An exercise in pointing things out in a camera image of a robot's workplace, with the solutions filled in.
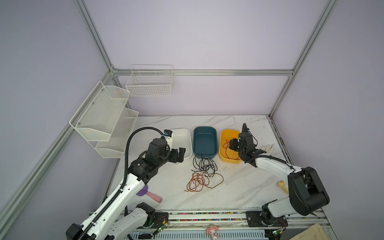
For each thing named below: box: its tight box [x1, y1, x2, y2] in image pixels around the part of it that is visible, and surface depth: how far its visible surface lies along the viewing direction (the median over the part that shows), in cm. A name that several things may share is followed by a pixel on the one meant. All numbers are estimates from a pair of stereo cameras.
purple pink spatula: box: [136, 184, 163, 203], surface depth 83 cm
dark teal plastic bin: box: [193, 126, 218, 159], surface depth 105 cm
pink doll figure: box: [206, 224, 219, 240], surface depth 70 cm
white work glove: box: [259, 144, 274, 154], surface depth 102 cm
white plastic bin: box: [171, 128, 193, 159], surface depth 105 cm
